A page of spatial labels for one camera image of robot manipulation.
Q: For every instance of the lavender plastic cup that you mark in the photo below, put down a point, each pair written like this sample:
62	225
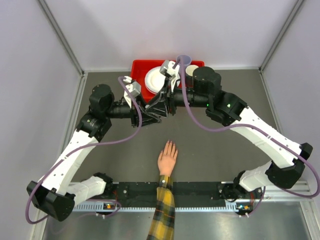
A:
184	60

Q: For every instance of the red plastic tray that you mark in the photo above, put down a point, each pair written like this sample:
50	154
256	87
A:
140	67

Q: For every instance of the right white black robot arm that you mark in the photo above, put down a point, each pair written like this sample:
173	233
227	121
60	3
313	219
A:
201	87

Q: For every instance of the dark green mug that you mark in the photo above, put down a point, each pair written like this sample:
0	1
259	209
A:
189	74

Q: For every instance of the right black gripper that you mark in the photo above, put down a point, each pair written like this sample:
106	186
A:
159	108

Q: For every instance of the white plate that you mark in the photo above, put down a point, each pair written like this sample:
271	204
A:
154	77
153	89

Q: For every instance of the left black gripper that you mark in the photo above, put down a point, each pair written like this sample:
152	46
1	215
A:
145	121

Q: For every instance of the aluminium frame rail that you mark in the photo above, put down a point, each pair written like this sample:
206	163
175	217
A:
84	193

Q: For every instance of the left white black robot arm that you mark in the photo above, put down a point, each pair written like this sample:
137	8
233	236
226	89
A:
54	194

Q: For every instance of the yellow plaid sleeve forearm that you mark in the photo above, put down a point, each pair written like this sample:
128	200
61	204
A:
163	221

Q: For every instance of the mannequin hand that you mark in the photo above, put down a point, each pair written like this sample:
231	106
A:
167	159

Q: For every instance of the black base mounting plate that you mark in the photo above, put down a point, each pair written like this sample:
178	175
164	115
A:
182	194

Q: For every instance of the lower white plate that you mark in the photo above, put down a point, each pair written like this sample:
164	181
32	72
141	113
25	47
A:
153	89

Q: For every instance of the upper white plate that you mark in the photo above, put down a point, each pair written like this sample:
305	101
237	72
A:
154	77

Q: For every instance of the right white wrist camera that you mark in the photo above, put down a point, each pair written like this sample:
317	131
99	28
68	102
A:
170	70

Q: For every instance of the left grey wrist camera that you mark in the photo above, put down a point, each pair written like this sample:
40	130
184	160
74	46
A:
133	87

